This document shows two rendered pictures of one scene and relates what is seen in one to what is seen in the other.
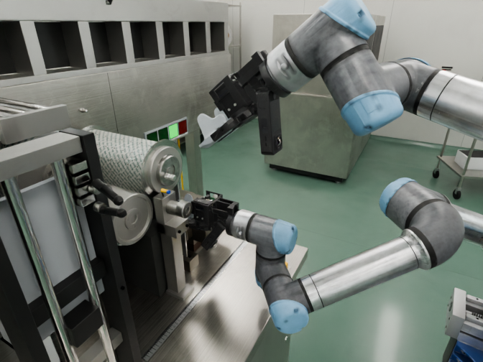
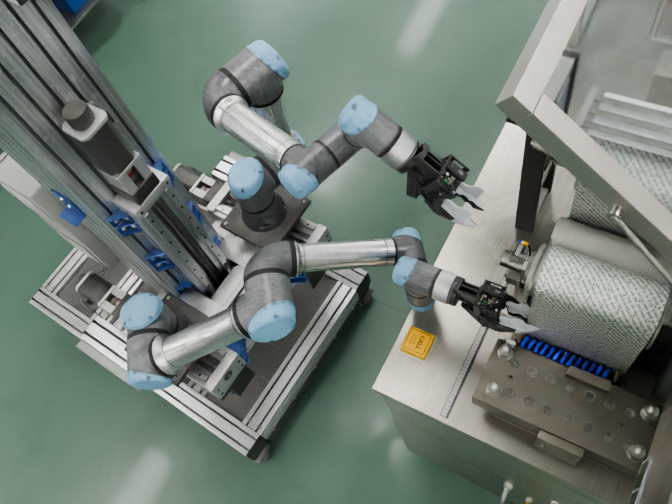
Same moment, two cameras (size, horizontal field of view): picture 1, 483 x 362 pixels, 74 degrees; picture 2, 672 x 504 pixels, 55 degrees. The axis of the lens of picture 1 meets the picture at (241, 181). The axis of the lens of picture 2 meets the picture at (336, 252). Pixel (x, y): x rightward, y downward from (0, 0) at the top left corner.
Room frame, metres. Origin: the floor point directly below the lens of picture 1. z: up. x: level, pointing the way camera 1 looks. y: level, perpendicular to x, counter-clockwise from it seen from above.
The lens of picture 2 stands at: (1.32, -0.01, 2.54)
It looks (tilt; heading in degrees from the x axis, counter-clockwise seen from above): 61 degrees down; 200
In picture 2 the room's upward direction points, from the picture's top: 22 degrees counter-clockwise
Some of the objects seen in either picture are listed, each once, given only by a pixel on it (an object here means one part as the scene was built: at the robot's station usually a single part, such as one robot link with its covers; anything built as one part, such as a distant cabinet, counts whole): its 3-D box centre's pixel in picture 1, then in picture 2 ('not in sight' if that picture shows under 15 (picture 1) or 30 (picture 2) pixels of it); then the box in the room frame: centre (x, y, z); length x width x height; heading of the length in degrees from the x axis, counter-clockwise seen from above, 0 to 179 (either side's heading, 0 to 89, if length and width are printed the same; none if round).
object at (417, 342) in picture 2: not in sight; (417, 343); (0.75, -0.09, 0.91); 0.07 x 0.07 x 0.02; 62
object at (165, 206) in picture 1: (176, 247); (518, 286); (0.67, 0.17, 1.05); 0.06 x 0.05 x 0.31; 62
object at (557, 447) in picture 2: not in sight; (557, 449); (1.04, 0.21, 0.96); 0.10 x 0.03 x 0.11; 62
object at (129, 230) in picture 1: (95, 205); (607, 260); (0.67, 0.35, 1.17); 0.26 x 0.12 x 0.12; 62
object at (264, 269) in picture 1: (272, 270); (419, 286); (0.63, -0.08, 1.01); 0.11 x 0.08 x 0.11; 10
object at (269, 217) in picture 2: not in sight; (260, 204); (0.23, -0.57, 0.87); 0.15 x 0.15 x 0.10
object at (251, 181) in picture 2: not in sight; (251, 183); (0.23, -0.57, 0.98); 0.13 x 0.12 x 0.14; 132
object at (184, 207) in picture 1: (184, 209); (506, 258); (0.65, 0.13, 1.18); 0.04 x 0.02 x 0.04; 152
